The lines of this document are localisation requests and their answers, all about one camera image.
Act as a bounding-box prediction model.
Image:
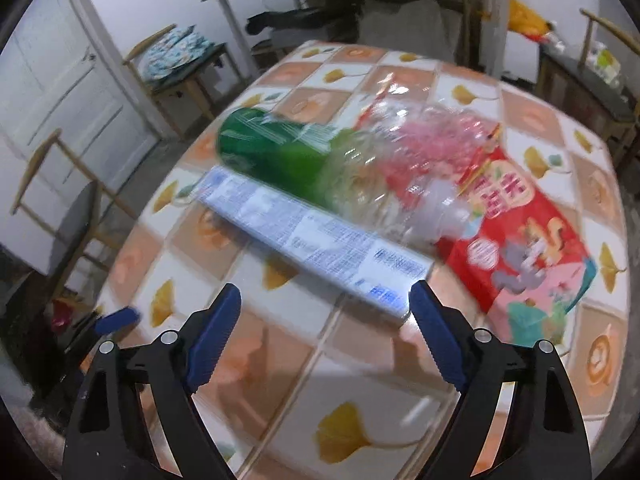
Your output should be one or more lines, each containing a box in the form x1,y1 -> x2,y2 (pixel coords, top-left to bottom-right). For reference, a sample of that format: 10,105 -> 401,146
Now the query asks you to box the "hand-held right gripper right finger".
408,280 -> 593,480

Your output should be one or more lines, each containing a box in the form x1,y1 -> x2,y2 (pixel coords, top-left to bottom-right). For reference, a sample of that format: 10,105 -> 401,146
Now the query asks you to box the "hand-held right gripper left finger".
62,282 -> 242,480

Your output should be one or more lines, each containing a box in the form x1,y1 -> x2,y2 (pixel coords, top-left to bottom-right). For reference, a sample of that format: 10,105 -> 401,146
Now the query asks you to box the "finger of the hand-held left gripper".
67,307 -> 142,361

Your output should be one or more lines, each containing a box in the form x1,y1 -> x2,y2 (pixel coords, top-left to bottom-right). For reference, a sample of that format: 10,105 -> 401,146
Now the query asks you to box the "long white blue box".
197,167 -> 436,323

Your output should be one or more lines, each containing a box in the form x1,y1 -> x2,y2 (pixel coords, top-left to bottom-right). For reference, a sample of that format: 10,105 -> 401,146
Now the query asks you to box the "clear bottle with green label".
214,97 -> 476,248

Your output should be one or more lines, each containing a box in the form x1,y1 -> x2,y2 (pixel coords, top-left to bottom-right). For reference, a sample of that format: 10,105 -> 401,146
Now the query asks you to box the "wooden chair with dark seat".
10,127 -> 136,301

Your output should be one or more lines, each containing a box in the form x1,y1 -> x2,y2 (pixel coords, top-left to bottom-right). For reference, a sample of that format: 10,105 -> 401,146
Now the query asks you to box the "red teal snack packet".
435,125 -> 598,358

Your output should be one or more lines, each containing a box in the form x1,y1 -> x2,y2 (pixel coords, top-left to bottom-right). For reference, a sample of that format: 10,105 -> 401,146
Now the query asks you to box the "white panelled door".
0,0 -> 161,241

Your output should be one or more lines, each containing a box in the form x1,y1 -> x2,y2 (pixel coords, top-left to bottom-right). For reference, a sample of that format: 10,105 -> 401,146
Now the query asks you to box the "wooden chair with patterned cushion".
122,22 -> 246,141

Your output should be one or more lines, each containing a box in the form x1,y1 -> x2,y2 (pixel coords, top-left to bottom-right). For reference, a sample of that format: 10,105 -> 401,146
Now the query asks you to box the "patterned cushion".
142,25 -> 211,81

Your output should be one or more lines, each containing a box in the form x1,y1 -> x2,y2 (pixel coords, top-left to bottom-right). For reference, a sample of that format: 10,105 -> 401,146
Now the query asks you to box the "wooden armchair with dark seat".
537,7 -> 640,171

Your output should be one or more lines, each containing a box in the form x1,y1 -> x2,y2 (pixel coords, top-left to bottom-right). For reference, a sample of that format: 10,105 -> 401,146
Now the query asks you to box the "grey white sack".
362,0 -> 481,67

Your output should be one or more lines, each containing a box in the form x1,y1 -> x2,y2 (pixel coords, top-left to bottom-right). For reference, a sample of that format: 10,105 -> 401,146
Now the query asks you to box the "dark cloth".
245,7 -> 362,45

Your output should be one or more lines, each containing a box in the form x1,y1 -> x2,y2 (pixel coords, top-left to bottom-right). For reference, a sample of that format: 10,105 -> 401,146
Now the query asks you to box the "orange plastic bag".
507,0 -> 549,41

